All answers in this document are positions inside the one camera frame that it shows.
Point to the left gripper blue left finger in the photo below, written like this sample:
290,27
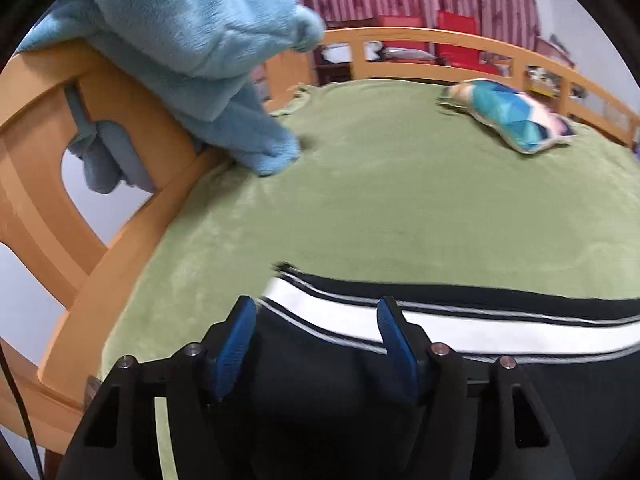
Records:
116,438

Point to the green fleece bed blanket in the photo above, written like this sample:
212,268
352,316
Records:
392,187

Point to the colourful geometric pillow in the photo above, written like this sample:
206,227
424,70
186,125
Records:
526,125

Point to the wooden bed frame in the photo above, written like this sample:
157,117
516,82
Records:
92,281

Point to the black pants with white stripe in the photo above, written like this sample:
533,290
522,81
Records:
324,379

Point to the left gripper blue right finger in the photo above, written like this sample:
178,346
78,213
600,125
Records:
487,426

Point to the light blue plush blanket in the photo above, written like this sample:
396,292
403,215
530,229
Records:
196,56

